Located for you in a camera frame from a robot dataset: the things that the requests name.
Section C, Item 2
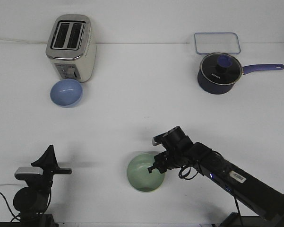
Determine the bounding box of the white toaster power cord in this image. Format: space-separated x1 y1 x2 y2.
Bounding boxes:
0 35 49 44

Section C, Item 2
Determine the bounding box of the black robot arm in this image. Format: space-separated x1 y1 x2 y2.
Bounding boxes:
148 126 284 227
13 145 72 227

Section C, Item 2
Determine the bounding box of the dark blue saucepan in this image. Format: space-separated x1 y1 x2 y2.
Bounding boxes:
197 64 284 95

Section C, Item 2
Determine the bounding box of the silver two-slot toaster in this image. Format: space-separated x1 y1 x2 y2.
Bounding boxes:
45 14 97 83

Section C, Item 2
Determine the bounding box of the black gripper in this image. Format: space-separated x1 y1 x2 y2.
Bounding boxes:
31 145 72 187
147 126 193 174

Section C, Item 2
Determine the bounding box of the blue bowl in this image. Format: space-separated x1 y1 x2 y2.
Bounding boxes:
50 79 83 108

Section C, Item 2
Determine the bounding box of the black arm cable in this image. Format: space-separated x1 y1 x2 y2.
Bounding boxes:
0 188 21 223
178 148 243 217

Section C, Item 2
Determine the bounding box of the green bowl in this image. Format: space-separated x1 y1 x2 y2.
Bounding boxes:
127 152 165 192

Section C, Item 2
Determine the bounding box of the clear container lid blue rim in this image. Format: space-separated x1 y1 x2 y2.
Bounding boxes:
194 32 241 55

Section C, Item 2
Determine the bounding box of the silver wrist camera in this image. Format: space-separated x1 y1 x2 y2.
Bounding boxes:
14 166 43 181
152 132 170 148

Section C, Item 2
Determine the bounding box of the glass pot lid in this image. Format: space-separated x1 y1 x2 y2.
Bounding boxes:
200 52 242 85

